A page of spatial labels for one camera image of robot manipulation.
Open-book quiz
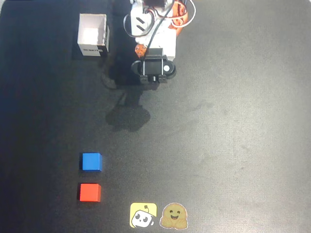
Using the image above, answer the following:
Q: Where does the blue cube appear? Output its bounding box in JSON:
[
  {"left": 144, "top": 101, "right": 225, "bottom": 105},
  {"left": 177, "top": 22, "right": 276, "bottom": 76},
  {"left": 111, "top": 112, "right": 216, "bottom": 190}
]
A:
[{"left": 79, "top": 152, "right": 103, "bottom": 172}]

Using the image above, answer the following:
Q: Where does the yellow robot cartoon sticker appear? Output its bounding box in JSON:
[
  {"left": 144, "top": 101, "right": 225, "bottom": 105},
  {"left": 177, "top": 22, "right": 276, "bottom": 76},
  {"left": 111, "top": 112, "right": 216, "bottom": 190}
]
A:
[{"left": 129, "top": 202, "right": 158, "bottom": 229}]

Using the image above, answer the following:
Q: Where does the black desk mat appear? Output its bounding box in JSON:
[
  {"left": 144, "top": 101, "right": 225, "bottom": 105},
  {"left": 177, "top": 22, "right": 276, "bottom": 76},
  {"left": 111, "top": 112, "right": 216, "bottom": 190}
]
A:
[{"left": 0, "top": 0, "right": 311, "bottom": 233}]

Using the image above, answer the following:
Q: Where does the red cube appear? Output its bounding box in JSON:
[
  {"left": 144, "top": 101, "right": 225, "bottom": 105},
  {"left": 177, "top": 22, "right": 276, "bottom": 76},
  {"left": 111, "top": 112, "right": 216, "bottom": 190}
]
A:
[{"left": 78, "top": 183, "right": 102, "bottom": 202}]

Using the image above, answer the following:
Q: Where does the white cardboard box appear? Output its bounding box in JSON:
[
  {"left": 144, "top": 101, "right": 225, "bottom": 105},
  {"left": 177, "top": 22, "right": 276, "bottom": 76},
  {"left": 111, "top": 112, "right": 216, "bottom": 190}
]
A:
[{"left": 77, "top": 13, "right": 110, "bottom": 58}]

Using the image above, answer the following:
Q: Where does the black camera cable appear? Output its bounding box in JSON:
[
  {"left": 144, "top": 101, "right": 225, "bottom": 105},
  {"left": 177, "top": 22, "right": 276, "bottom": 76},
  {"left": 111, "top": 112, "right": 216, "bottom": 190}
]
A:
[{"left": 142, "top": 0, "right": 182, "bottom": 64}]

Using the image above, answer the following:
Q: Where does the black gripper-mounted camera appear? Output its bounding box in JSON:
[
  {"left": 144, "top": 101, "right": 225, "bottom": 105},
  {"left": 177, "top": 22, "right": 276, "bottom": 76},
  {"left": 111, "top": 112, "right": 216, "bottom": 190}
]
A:
[{"left": 130, "top": 48, "right": 176, "bottom": 85}]

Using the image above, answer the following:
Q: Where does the white servo wire bundle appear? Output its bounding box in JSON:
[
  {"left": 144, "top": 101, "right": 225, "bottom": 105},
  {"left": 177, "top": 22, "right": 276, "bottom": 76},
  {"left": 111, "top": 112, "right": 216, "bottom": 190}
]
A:
[{"left": 170, "top": 0, "right": 197, "bottom": 29}]

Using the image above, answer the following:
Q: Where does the thin servo wire loop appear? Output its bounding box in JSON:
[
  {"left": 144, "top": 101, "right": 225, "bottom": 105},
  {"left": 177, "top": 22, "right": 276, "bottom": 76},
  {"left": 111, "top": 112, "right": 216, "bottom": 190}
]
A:
[{"left": 123, "top": 13, "right": 146, "bottom": 39}]

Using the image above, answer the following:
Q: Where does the hugging face emoji sticker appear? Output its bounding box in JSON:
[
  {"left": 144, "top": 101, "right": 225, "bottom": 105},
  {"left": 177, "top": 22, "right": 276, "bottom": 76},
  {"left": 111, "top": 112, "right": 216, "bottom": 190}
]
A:
[{"left": 159, "top": 202, "right": 189, "bottom": 230}]

